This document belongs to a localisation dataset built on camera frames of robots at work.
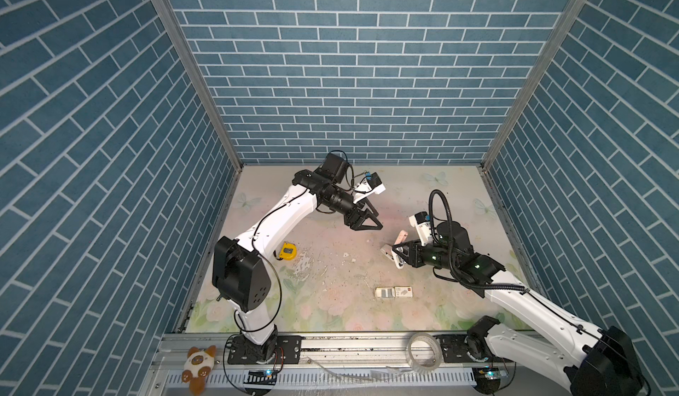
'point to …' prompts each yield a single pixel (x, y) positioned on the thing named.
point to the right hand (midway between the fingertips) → (393, 245)
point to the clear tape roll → (434, 343)
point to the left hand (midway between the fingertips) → (376, 219)
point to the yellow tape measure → (288, 252)
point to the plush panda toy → (197, 367)
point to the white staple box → (393, 292)
